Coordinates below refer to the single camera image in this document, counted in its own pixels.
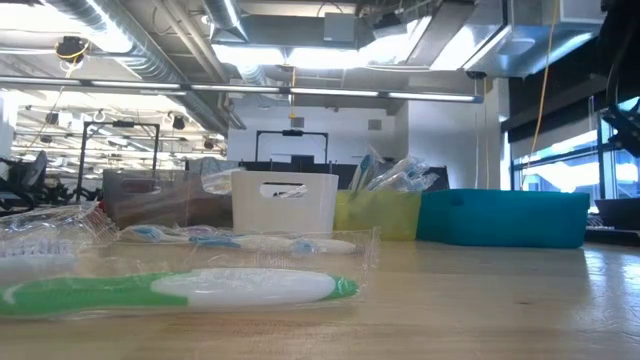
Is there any long ceiling light strip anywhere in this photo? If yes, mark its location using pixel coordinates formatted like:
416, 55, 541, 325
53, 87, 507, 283
0, 74, 485, 104

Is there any grey translucent bin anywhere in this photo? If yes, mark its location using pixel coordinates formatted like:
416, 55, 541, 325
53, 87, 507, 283
102, 168, 235, 230

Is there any teal plastic bin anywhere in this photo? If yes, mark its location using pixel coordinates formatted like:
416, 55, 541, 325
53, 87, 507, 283
417, 189, 591, 250

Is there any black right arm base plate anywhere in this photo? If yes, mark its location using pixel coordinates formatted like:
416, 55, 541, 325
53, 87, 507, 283
582, 227, 640, 246

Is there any silver round duct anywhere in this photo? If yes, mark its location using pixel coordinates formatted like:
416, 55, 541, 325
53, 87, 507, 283
202, 0, 250, 42

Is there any black framed window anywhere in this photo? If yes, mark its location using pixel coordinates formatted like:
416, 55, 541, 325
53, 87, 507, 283
509, 94, 640, 209

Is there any yellow plastic bin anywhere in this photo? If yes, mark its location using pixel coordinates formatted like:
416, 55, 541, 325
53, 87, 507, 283
333, 188, 424, 243

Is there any black background equipment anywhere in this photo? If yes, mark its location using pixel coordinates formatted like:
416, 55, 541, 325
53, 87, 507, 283
0, 149, 101, 207

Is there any black ceiling fixture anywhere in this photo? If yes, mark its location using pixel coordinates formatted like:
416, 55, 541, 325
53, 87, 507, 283
53, 34, 92, 65

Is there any white plastic bin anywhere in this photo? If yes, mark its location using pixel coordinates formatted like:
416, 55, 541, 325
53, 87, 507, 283
230, 171, 340, 235

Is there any silver rectangular air duct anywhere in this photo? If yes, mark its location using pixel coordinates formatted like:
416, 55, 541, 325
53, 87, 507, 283
429, 0, 609, 79

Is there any grey ceiling box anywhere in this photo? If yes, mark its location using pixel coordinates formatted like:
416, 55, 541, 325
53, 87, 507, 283
322, 12, 359, 44

